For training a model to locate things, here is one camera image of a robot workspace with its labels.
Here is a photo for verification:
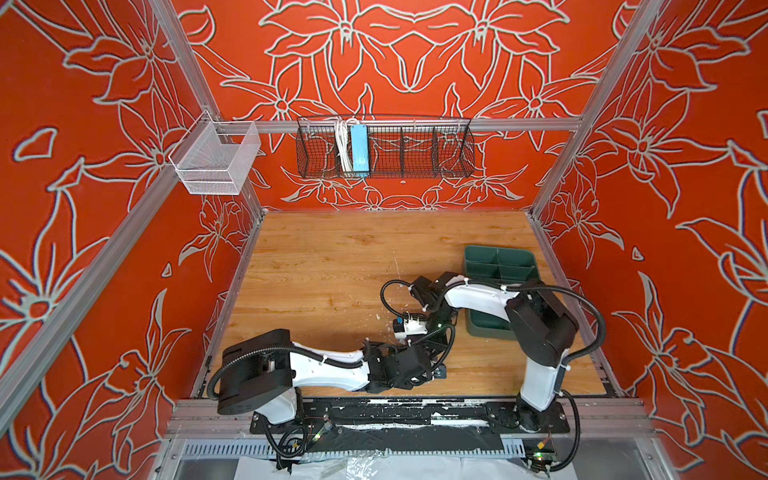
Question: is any green compartment tray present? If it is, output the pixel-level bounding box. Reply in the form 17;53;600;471
463;245;540;341

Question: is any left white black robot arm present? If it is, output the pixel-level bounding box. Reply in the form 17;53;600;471
206;324;455;424

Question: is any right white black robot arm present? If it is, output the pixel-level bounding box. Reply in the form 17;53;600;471
364;272;606;433

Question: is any light blue box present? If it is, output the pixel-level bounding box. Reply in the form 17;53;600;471
350;123;370;177

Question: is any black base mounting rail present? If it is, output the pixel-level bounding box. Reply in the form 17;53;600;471
248;397;571;436

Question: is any black wire wall basket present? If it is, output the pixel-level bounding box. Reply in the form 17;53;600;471
295;114;476;180

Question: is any white coiled cable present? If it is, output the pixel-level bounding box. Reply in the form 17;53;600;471
333;119;353;174

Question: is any clear plastic wall bin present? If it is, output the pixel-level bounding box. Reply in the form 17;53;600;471
169;110;262;195

